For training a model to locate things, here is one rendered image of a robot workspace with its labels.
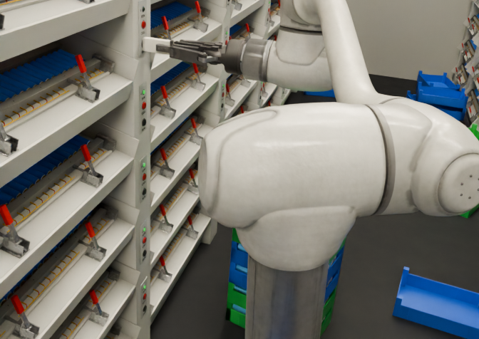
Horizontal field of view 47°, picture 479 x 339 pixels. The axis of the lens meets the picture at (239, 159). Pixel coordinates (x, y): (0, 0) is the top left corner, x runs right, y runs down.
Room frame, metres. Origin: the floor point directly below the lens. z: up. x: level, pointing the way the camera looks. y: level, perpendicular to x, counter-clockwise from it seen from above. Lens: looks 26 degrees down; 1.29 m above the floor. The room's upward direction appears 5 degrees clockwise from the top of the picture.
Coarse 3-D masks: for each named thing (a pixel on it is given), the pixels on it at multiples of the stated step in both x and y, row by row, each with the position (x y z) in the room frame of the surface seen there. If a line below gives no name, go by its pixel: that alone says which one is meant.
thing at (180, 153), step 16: (192, 112) 1.88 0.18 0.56; (208, 112) 1.87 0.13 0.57; (176, 128) 1.73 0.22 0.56; (192, 128) 1.81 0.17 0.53; (208, 128) 1.85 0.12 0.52; (160, 144) 1.59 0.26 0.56; (176, 144) 1.66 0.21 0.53; (192, 144) 1.69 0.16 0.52; (160, 160) 1.53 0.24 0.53; (176, 160) 1.56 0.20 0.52; (192, 160) 1.63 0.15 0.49; (160, 176) 1.44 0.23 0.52; (176, 176) 1.47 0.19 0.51; (160, 192) 1.36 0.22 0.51
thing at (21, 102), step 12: (96, 60) 1.17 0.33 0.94; (72, 72) 1.07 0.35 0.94; (48, 84) 0.99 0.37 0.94; (60, 84) 1.02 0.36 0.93; (24, 96) 0.91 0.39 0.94; (36, 96) 0.94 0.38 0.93; (0, 108) 0.85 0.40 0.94; (12, 108) 0.87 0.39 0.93; (24, 108) 0.91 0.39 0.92; (36, 108) 0.91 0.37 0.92; (12, 120) 0.85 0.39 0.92
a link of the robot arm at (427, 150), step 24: (384, 120) 0.56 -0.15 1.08; (408, 120) 0.57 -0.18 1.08; (432, 120) 0.58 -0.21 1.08; (456, 120) 0.59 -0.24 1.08; (408, 144) 0.54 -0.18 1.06; (432, 144) 0.53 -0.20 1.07; (456, 144) 0.53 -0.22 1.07; (408, 168) 0.53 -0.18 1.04; (432, 168) 0.51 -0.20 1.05; (456, 168) 0.51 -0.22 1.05; (384, 192) 0.52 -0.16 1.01; (408, 192) 0.53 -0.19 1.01; (432, 192) 0.51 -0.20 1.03; (456, 192) 0.51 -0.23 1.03
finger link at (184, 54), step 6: (174, 48) 1.17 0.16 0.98; (180, 48) 1.17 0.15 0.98; (186, 48) 1.17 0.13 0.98; (174, 54) 1.17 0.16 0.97; (180, 54) 1.16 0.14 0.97; (186, 54) 1.16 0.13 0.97; (192, 54) 1.15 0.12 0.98; (198, 54) 1.14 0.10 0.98; (204, 54) 1.13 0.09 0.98; (186, 60) 1.16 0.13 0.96; (192, 60) 1.15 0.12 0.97
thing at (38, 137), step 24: (72, 48) 1.21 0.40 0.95; (96, 48) 1.20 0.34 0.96; (96, 72) 1.16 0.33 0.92; (120, 72) 1.19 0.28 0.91; (48, 96) 0.99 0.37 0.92; (72, 96) 1.02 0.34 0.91; (120, 96) 1.13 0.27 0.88; (48, 120) 0.90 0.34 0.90; (72, 120) 0.93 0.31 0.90; (96, 120) 1.04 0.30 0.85; (24, 144) 0.81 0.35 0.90; (48, 144) 0.86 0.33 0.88; (0, 168) 0.73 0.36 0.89; (24, 168) 0.80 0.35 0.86
